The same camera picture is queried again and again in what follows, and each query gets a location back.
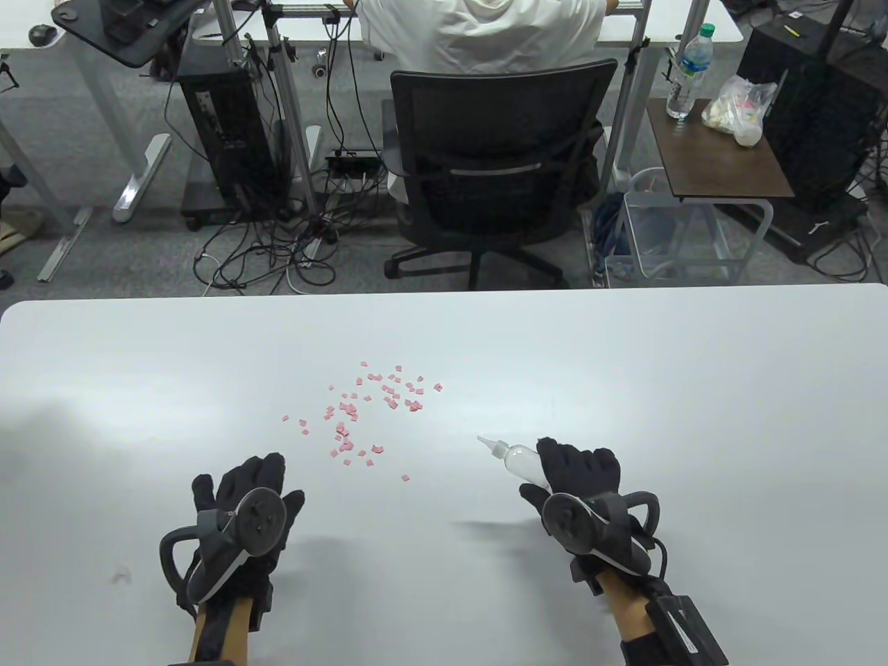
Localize black mesh office chair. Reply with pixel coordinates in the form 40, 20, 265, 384
382, 59, 620, 291

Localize clear conical bottle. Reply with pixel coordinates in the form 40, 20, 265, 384
477, 435, 552, 486

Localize grey black hand controller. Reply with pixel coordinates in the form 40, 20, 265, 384
541, 491, 660, 577
160, 488, 289, 604

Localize white plastic bag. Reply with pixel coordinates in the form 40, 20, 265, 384
701, 75, 778, 148

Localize aluminium frame post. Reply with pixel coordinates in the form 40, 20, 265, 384
262, 0, 321, 217
598, 0, 653, 200

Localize tan slipper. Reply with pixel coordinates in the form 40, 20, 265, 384
0, 212, 44, 256

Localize brown side table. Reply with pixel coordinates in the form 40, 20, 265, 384
647, 99, 795, 282

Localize person's left hand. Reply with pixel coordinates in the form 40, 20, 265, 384
173, 452, 306, 629

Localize black power strip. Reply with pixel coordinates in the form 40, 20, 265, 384
326, 149, 384, 182

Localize clear water bottle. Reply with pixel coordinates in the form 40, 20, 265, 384
666, 24, 715, 122

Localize black perforated computer tower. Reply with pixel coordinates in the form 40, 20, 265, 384
737, 15, 888, 216

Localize tangle of black cables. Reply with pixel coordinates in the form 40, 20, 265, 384
194, 201, 348, 292

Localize person's right hand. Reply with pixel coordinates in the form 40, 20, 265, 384
519, 437, 658, 596

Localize black wrist strap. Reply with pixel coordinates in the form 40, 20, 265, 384
620, 635, 667, 666

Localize person's left forearm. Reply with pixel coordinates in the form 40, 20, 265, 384
187, 597, 254, 666

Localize blue cable bundle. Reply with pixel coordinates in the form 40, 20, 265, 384
590, 194, 629, 285

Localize clear plastic bin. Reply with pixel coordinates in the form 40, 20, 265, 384
605, 189, 736, 287

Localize pile of pink paper scraps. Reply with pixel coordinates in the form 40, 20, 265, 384
281, 361, 445, 481

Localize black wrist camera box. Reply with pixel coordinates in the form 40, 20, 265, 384
645, 593, 729, 666

